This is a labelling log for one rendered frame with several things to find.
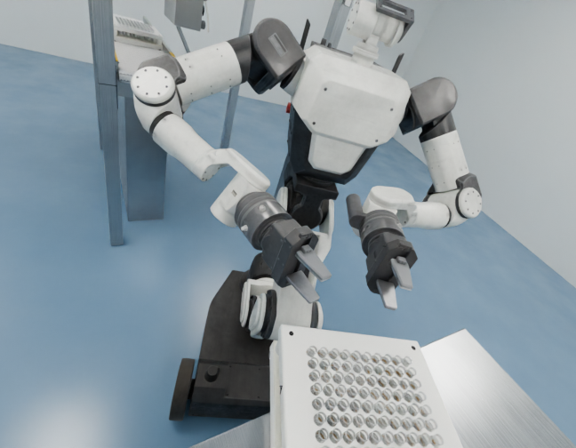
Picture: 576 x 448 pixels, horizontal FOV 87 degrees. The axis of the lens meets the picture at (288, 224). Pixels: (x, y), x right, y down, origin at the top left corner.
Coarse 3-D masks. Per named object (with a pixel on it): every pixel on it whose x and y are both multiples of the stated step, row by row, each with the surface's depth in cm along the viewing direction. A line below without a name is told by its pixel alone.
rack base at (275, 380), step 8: (272, 344) 49; (272, 352) 48; (272, 360) 47; (272, 368) 46; (272, 376) 45; (272, 384) 44; (272, 392) 44; (272, 400) 43; (272, 408) 42; (280, 408) 41; (272, 416) 41; (280, 416) 40; (272, 424) 41; (280, 424) 40; (272, 432) 40; (280, 432) 39; (272, 440) 39; (280, 440) 38
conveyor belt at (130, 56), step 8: (120, 16) 209; (120, 48) 148; (128, 48) 152; (136, 48) 156; (144, 48) 161; (120, 56) 138; (128, 56) 141; (136, 56) 145; (144, 56) 149; (152, 56) 153; (120, 64) 129; (128, 64) 132; (136, 64) 135; (120, 72) 123; (128, 72) 125; (120, 80) 124; (128, 80) 125
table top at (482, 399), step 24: (456, 336) 65; (432, 360) 58; (456, 360) 60; (480, 360) 62; (456, 384) 56; (480, 384) 57; (504, 384) 59; (456, 408) 52; (480, 408) 53; (504, 408) 55; (528, 408) 56; (240, 432) 40; (264, 432) 41; (480, 432) 50; (504, 432) 51; (528, 432) 52; (552, 432) 54
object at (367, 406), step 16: (336, 368) 42; (368, 368) 44; (384, 368) 44; (400, 368) 46; (368, 384) 43; (384, 384) 43; (400, 384) 44; (336, 400) 39; (368, 400) 40; (400, 400) 42; (336, 416) 38; (368, 416) 38; (384, 416) 39; (336, 432) 37; (352, 432) 36; (400, 432) 38
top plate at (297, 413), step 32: (288, 352) 43; (352, 352) 46; (384, 352) 48; (416, 352) 50; (288, 384) 39; (352, 384) 42; (288, 416) 36; (352, 416) 39; (416, 416) 41; (448, 416) 42
